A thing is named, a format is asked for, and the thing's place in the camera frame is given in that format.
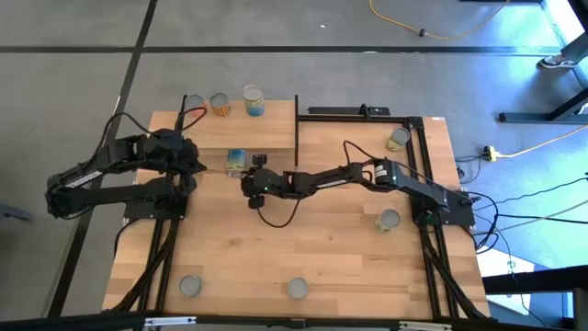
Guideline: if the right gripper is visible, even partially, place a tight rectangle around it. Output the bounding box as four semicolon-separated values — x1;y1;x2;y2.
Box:
241;154;285;211

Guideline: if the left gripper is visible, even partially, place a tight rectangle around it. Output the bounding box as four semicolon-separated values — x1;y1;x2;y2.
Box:
153;130;208;196

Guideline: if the short orange pink can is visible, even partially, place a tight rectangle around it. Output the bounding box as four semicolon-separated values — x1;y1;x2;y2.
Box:
184;94;208;119

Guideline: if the short yellow spicy can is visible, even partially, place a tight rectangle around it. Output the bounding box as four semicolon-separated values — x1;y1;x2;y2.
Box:
209;92;232;118

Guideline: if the white can green red print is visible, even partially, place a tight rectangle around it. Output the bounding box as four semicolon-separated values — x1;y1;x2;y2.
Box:
374;209;401;234

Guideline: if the grey floor object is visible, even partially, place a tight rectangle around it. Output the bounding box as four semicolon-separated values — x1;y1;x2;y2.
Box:
0;204;34;223

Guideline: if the black desk leg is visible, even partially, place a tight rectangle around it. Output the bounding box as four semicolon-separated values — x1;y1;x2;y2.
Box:
499;86;588;124

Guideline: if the black floor beam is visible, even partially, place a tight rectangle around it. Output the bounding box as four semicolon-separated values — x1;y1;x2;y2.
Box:
481;265;588;295

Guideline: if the person's shoe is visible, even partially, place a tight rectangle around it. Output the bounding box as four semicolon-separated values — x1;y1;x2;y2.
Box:
537;54;578;71

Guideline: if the wooden shelf black frame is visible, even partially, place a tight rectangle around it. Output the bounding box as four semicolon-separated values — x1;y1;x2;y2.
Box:
176;94;300;167

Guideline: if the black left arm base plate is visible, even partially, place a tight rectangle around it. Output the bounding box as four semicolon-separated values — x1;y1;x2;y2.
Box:
122;183;190;221

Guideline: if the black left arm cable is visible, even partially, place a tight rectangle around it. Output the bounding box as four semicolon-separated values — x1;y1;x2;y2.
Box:
89;106;208;160

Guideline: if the black rail bar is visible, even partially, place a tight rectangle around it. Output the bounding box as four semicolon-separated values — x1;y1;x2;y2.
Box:
306;104;392;117

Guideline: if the silver aluminium bracket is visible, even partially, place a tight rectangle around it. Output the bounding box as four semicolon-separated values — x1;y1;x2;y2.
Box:
143;315;198;328
397;320;452;331

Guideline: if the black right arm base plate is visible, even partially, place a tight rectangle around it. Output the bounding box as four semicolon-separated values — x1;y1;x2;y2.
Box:
410;188;477;227

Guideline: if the yellow floor cable with knot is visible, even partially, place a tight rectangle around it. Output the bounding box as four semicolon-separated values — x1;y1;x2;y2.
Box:
368;0;511;40

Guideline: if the black floor cable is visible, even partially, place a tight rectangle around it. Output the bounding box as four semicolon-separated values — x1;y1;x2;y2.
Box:
497;212;588;226
477;174;588;206

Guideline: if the yellow extension cable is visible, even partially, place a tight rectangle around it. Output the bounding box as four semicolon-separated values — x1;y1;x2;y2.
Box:
497;123;588;159

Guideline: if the grey floor cable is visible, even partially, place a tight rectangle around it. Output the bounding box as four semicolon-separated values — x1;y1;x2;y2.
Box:
472;200;588;236

